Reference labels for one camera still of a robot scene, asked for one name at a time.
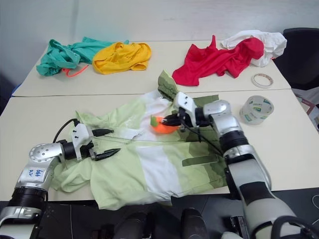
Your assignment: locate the teal garment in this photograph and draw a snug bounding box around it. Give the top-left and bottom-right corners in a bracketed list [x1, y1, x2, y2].
[36, 36, 130, 77]

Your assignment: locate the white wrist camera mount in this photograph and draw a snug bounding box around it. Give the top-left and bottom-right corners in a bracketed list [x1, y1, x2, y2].
[173, 91, 198, 127]
[70, 123, 95, 161]

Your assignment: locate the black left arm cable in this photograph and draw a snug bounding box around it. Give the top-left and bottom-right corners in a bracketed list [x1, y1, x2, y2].
[53, 119, 80, 144]

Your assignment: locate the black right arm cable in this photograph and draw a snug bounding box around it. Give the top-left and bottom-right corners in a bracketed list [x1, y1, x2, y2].
[181, 121, 225, 156]

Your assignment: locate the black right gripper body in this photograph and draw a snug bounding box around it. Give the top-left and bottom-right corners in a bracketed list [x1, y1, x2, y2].
[175, 111, 194, 129]

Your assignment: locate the light green white jacket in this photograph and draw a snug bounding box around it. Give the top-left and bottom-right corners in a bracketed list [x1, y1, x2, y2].
[51, 70, 229, 211]

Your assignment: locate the red garment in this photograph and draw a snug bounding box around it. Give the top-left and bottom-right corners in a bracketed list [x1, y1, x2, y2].
[171, 35, 265, 88]

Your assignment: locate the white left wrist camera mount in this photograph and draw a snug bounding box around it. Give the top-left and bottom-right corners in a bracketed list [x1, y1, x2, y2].
[70, 123, 95, 161]

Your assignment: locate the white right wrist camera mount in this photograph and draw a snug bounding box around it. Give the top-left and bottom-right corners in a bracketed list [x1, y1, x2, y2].
[173, 91, 198, 127]

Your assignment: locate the dark rounded shape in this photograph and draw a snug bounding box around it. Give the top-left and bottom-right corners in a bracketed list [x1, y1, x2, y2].
[180, 207, 209, 239]
[113, 212, 154, 239]

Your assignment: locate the orange cord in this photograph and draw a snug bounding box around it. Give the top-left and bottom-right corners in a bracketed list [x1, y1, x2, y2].
[62, 65, 89, 78]

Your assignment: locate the clear green-printed packing tape roll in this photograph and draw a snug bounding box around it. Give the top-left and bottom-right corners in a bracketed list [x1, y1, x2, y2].
[239, 95, 275, 124]

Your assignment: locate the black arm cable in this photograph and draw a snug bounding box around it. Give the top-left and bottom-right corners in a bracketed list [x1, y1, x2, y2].
[181, 121, 225, 156]
[53, 119, 80, 144]

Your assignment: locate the thick black cable loop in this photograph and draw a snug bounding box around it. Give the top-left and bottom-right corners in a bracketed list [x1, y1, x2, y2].
[271, 215, 319, 239]

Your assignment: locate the white garment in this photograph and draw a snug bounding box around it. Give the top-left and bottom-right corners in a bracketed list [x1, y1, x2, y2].
[220, 29, 288, 68]

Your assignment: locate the yellow garment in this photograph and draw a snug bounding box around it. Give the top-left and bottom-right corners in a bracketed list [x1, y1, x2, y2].
[92, 42, 153, 75]

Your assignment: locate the small beige tape roll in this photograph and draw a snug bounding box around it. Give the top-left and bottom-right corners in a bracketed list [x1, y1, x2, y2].
[251, 73, 273, 89]

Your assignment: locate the black chair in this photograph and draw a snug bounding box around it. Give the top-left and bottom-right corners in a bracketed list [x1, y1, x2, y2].
[283, 27, 319, 91]

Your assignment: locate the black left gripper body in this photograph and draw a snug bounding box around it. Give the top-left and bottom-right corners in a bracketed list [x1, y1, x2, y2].
[80, 138, 97, 161]

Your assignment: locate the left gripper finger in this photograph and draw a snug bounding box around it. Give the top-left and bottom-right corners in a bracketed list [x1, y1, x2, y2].
[92, 128, 115, 137]
[94, 148, 122, 162]

